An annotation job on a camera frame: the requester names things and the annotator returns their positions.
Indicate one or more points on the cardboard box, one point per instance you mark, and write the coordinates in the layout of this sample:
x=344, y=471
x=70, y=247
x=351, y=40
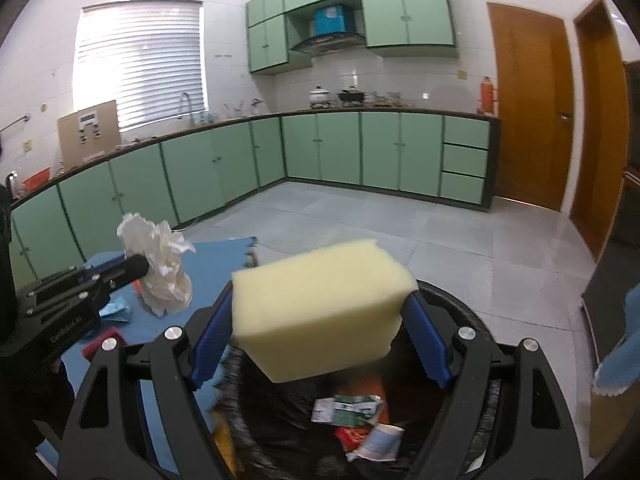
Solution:
x=70, y=145

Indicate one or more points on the light blue wrapper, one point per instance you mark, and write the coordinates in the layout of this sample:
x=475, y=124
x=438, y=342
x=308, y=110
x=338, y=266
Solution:
x=115, y=307

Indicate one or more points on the green upper kitchen cabinets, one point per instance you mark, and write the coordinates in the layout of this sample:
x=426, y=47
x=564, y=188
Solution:
x=425, y=15

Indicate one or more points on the blue box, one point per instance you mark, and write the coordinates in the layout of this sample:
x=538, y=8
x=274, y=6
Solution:
x=329, y=20

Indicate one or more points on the white window blind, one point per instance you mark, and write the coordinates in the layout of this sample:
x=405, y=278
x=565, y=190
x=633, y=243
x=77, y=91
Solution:
x=140, y=60

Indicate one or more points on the red plastic basin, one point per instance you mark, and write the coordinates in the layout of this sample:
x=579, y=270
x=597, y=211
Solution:
x=37, y=180

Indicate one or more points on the blue white paper cup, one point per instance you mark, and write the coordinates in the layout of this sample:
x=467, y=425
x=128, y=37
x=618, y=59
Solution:
x=382, y=442

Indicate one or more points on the yellow sponge block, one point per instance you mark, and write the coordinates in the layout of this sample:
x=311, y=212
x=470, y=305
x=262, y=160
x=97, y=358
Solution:
x=320, y=305

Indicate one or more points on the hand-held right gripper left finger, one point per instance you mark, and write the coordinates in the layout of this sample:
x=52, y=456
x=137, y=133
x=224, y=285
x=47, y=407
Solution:
x=210, y=345

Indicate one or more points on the orange thermos flask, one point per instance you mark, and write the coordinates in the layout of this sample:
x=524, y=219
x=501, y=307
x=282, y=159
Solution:
x=486, y=97

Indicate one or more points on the green lower kitchen cabinets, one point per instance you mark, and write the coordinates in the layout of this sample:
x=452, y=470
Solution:
x=400, y=150

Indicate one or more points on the green kitchen cabinets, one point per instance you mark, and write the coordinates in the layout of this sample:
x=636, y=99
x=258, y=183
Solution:
x=400, y=150
x=425, y=15

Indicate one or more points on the range hood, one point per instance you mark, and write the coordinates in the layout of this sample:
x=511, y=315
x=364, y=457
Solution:
x=325, y=42

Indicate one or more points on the metal towel rail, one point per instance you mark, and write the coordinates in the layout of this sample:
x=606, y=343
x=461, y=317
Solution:
x=17, y=121

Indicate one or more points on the trash bin with black bag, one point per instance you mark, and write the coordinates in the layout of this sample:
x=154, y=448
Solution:
x=295, y=440

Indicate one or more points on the black glass cabinet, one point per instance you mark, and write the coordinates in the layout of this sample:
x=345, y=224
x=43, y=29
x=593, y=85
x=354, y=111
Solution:
x=607, y=300

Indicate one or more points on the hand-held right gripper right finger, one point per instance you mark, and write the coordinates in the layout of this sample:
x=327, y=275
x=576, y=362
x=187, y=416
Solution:
x=430, y=340

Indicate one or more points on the red crumpled wrapper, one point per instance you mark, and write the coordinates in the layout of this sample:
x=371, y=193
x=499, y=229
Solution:
x=102, y=342

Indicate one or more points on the black wok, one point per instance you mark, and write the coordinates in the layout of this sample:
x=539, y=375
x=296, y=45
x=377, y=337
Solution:
x=351, y=95

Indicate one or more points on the red snack packet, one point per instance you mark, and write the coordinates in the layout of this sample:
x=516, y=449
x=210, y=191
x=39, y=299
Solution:
x=350, y=435

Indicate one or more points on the green white carton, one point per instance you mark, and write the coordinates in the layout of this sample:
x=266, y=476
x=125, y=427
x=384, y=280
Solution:
x=350, y=407

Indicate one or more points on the chrome kitchen faucet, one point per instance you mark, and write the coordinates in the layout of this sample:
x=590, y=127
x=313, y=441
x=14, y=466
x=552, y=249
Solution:
x=190, y=110

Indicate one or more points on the electric kettle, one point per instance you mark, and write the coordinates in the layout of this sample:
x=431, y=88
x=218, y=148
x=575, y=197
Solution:
x=10, y=184

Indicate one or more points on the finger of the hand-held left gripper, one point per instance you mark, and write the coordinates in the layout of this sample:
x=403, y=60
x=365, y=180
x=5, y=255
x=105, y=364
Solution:
x=125, y=267
x=105, y=263

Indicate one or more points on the blue scalloped cloth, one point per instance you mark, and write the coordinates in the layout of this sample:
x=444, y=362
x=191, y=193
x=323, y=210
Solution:
x=625, y=355

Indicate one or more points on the white cooking pot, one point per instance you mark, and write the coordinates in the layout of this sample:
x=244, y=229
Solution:
x=320, y=96

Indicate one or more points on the blue scalloped mat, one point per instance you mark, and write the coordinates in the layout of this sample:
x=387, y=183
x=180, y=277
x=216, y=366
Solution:
x=215, y=265

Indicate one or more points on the white tissue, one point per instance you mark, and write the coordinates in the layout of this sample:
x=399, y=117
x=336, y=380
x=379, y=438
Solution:
x=160, y=280

